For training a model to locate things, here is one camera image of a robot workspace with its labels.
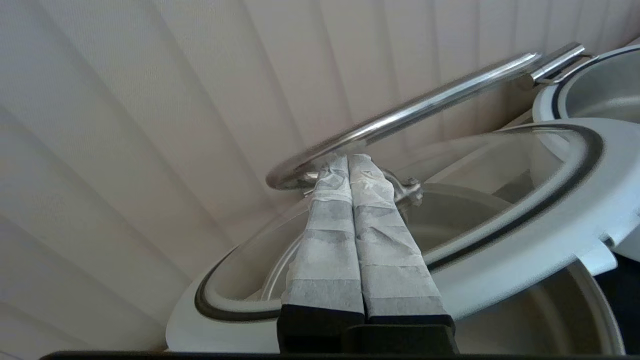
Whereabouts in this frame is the white pot with dark rim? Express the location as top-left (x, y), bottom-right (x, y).
top-left (532, 44), bottom-right (640, 161)

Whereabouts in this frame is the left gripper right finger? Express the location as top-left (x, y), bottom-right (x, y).
top-left (348, 153), bottom-right (459, 354)

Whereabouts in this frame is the glass lid with steel handle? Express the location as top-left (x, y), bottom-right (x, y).
top-left (165, 42), bottom-right (640, 354)

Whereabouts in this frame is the steel pot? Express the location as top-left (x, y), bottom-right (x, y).
top-left (452, 260), bottom-right (627, 356)

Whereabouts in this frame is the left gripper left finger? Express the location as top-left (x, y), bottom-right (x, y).
top-left (276, 154), bottom-right (369, 354)

